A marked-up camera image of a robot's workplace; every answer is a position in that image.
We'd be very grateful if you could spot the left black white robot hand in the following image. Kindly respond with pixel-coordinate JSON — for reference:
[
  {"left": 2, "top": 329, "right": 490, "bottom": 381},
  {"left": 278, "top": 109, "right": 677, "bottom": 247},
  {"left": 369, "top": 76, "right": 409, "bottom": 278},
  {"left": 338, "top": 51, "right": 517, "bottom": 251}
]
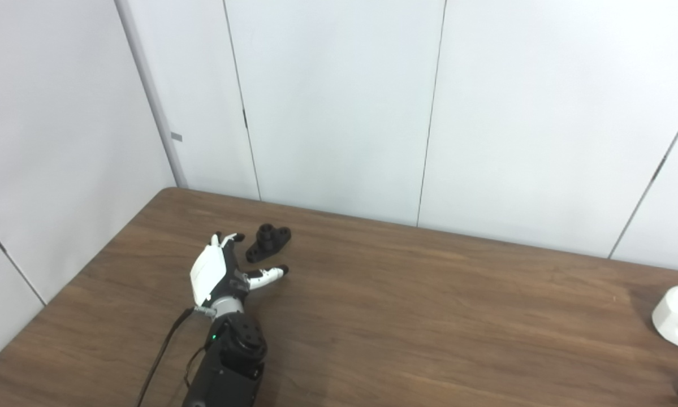
[{"left": 189, "top": 231, "right": 290, "bottom": 309}]

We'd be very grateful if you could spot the grey vertical wall post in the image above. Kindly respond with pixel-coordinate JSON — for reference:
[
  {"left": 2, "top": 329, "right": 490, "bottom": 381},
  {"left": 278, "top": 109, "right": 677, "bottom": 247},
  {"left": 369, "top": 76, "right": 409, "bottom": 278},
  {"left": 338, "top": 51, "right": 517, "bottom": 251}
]
[{"left": 114, "top": 0, "right": 188, "bottom": 189}]

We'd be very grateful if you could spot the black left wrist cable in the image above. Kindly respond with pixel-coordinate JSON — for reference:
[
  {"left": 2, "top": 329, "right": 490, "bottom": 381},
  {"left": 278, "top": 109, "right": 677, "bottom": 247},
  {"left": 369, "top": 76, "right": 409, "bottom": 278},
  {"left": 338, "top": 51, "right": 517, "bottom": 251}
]
[{"left": 137, "top": 307, "right": 216, "bottom": 407}]

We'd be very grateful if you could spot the black flanged holder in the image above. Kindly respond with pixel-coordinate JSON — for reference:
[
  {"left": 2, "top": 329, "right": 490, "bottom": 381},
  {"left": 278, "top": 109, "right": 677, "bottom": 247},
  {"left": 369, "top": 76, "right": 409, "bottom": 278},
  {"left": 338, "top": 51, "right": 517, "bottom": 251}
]
[{"left": 245, "top": 224, "right": 292, "bottom": 263}]

